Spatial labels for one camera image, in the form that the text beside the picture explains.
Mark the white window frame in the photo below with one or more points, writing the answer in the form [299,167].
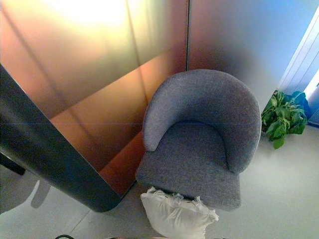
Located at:
[299,54]

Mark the green leafy potted plant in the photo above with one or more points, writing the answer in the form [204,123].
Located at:
[281,122]

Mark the black furniture piece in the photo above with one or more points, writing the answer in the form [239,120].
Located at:
[11,164]

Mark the white fringed pillow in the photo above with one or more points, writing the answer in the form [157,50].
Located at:
[174,216]

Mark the blue plant bag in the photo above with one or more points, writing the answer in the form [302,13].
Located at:
[300,98]

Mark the grey fabric tub armchair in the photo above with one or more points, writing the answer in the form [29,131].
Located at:
[199,149]

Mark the copper cabinet with dark side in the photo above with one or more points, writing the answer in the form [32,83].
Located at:
[62,154]

